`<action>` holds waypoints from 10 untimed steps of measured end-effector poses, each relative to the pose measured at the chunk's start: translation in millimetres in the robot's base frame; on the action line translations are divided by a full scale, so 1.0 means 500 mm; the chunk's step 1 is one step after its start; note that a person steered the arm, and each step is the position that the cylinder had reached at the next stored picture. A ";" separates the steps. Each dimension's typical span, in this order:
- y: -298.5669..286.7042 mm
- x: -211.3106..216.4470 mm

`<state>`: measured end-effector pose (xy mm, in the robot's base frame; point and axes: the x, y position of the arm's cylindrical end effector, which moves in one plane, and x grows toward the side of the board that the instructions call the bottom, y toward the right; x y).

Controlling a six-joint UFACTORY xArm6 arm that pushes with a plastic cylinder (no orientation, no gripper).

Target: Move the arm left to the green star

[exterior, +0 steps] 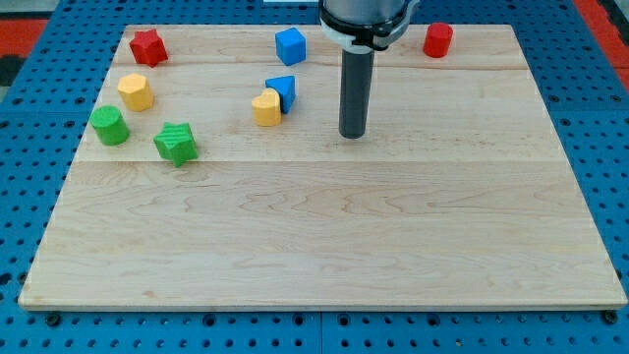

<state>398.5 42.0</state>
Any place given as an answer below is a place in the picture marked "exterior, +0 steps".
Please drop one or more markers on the green star block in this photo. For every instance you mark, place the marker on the green star block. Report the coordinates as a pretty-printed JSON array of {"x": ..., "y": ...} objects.
[{"x": 175, "y": 142}]

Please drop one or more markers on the red star block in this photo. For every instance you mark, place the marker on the red star block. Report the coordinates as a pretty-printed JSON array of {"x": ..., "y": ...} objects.
[{"x": 148, "y": 48}]

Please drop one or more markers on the yellow heart block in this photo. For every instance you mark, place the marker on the yellow heart block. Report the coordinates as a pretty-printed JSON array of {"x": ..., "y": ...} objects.
[{"x": 267, "y": 108}]

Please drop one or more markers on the blue triangle block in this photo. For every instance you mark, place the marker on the blue triangle block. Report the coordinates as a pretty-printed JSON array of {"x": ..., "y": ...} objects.
[{"x": 286, "y": 88}]

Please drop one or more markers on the light wooden board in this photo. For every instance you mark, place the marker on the light wooden board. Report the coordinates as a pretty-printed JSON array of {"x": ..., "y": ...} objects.
[{"x": 459, "y": 197}]

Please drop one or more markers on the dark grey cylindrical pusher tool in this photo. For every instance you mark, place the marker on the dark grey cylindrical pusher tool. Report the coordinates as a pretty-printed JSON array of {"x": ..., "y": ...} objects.
[{"x": 355, "y": 92}]

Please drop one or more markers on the blue cube block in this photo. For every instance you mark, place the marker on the blue cube block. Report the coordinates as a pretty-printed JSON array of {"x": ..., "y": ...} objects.
[{"x": 291, "y": 46}]

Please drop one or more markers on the red cylinder block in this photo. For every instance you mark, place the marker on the red cylinder block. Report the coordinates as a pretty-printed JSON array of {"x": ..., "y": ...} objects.
[{"x": 438, "y": 39}]

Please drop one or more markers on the yellow hexagon block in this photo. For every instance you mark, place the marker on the yellow hexagon block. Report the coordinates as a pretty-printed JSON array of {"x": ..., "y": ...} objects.
[{"x": 135, "y": 92}]

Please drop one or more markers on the green cylinder block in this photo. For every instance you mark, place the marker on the green cylinder block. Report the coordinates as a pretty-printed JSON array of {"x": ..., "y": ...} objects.
[{"x": 109, "y": 125}]

